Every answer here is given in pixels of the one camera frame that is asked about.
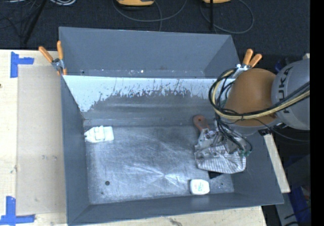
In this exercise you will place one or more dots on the bare metal gripper finger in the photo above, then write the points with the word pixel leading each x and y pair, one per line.
pixel 207 138
pixel 208 153

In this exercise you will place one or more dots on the white striped cloth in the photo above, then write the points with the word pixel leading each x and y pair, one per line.
pixel 222 164

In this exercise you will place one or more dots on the white rounded box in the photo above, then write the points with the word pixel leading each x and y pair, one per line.
pixel 199 186

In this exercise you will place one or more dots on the grey metal bin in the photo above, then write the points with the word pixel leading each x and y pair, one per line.
pixel 141 159

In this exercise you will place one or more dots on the white plastic block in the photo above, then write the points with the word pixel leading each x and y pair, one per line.
pixel 100 134

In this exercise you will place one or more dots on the pale cardboard board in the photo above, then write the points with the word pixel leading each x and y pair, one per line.
pixel 38 144

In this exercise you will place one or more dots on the black cylinder on white bracket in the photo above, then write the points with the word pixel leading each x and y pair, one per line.
pixel 264 131

